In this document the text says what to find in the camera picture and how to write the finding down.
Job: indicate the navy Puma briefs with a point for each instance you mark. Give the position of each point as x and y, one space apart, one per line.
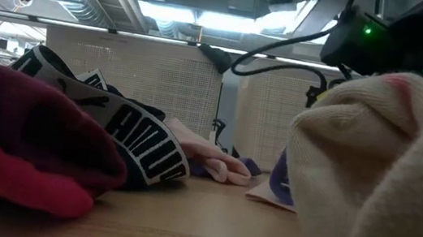
143 142

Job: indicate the ceiling light rail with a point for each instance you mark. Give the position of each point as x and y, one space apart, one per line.
72 25

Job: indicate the striped beige sock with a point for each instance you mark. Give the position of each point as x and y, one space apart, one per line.
371 176

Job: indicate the maroon sock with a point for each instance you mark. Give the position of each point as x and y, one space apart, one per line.
29 131

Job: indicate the white paper tag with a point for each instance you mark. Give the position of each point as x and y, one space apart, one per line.
263 195

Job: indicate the salmon pink garment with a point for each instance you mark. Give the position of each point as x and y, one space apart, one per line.
206 154

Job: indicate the grey office chair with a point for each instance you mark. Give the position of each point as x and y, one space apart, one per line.
218 127

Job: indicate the white perforated plastic bin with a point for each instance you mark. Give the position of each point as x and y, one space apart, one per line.
139 76
265 113

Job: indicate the dark grey garment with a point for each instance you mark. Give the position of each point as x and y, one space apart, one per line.
215 57

